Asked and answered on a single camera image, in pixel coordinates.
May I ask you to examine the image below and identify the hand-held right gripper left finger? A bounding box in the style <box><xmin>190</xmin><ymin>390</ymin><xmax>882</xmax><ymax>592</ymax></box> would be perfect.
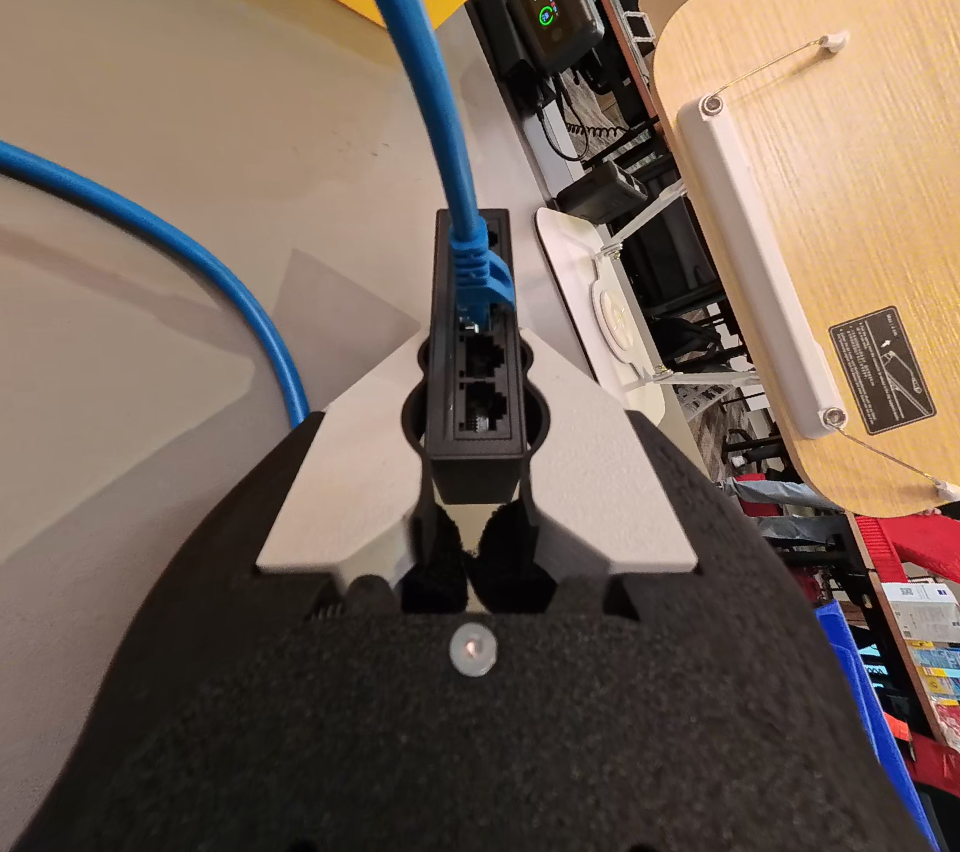
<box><xmin>255</xmin><ymin>328</ymin><xmax>435</xmax><ymax>592</ymax></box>

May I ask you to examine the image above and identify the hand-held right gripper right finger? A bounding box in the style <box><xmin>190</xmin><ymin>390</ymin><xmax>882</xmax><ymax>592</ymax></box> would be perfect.
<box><xmin>522</xmin><ymin>327</ymin><xmax>700</xmax><ymax>580</ymax></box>

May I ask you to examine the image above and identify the black network switch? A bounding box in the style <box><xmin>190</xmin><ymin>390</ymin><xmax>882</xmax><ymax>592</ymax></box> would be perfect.
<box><xmin>426</xmin><ymin>207</ymin><xmax>531</xmax><ymax>506</ymax></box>

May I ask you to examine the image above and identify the blue ethernet cable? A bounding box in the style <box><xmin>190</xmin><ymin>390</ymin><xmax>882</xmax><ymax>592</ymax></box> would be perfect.
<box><xmin>0</xmin><ymin>0</ymin><xmax>519</xmax><ymax>430</ymax></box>

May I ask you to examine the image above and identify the black power adapter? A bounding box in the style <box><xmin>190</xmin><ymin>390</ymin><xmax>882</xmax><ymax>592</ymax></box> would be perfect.
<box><xmin>555</xmin><ymin>159</ymin><xmax>649</xmax><ymax>225</ymax></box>

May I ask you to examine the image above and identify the blue plastic bin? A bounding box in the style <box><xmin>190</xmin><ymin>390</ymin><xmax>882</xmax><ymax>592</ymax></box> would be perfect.
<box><xmin>813</xmin><ymin>599</ymin><xmax>942</xmax><ymax>852</ymax></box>

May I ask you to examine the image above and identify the wooden folding table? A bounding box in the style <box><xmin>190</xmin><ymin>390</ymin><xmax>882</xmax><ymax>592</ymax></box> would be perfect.
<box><xmin>649</xmin><ymin>0</ymin><xmax>960</xmax><ymax>520</ymax></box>

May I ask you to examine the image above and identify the black power station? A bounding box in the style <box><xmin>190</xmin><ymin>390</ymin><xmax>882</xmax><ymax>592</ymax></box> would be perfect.
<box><xmin>505</xmin><ymin>0</ymin><xmax>607</xmax><ymax>75</ymax></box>

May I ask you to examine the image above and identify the black coiled cable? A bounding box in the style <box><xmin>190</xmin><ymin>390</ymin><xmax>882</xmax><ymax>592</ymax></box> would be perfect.
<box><xmin>534</xmin><ymin>72</ymin><xmax>665</xmax><ymax>165</ymax></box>

